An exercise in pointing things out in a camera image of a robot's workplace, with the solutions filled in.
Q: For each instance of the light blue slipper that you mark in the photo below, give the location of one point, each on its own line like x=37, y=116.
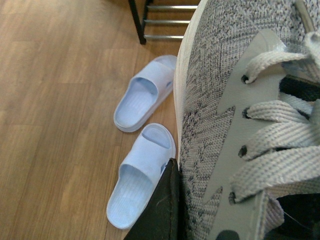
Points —
x=145, y=92
x=139, y=174

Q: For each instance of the grey sneaker navy collar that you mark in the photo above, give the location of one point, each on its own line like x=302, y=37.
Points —
x=247, y=100

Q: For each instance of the black metal shoe rack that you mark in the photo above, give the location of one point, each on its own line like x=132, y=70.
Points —
x=143, y=21

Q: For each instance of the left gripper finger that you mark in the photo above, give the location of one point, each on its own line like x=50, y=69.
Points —
x=161, y=219

